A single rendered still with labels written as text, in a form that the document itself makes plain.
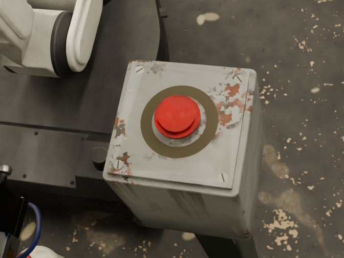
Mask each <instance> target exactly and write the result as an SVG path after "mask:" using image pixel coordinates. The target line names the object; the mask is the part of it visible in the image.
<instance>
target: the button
mask: <svg viewBox="0 0 344 258"><path fill-rule="evenodd" d="M200 120H201V112H200V109H199V106H198V105H197V103H196V102H195V101H194V100H193V99H191V98H190V97H187V96H184V95H173V96H170V97H167V98H166V99H164V100H163V101H162V102H160V104H159V105H158V106H157V108H156V110H155V113H154V123H155V126H156V128H157V130H158V131H159V132H160V133H161V134H162V135H163V136H165V137H167V138H169V139H183V138H186V137H188V136H189V135H191V134H192V133H193V132H194V131H195V130H196V129H197V128H198V126H199V124H200Z"/></svg>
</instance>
